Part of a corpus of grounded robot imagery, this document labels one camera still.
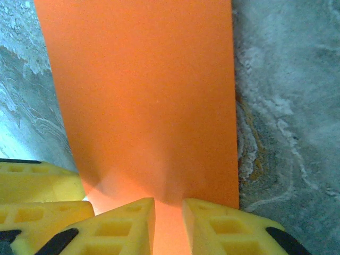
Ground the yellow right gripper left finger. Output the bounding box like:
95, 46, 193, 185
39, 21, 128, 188
34, 197, 156, 255

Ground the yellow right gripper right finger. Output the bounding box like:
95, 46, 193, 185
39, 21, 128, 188
181, 198, 313, 255

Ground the orange cloth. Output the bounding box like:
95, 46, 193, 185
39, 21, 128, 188
33, 0, 240, 255

